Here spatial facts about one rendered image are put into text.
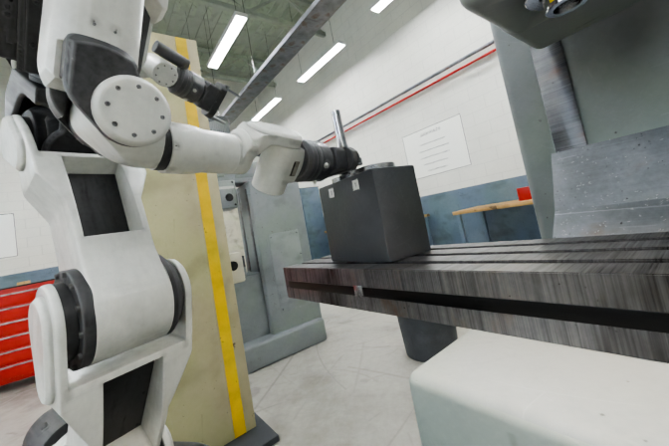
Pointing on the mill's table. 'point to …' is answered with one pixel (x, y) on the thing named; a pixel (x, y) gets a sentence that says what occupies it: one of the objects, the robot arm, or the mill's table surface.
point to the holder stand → (374, 215)
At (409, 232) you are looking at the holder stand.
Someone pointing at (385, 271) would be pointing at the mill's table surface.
